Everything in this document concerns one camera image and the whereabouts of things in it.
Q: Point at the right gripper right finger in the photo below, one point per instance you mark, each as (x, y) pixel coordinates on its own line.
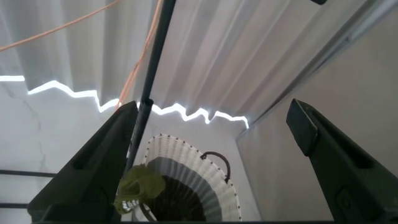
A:
(348, 174)

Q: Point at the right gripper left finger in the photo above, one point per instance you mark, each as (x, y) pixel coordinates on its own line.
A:
(87, 174)

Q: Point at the white laundry basket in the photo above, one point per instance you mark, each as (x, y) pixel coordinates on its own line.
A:
(199, 161)

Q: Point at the black clothes rack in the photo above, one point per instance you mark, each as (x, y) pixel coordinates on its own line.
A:
(158, 46)

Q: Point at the green printed garment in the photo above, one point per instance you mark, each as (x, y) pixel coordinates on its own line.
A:
(140, 183)

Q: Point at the white curtain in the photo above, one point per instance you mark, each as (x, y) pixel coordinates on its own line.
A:
(217, 46)

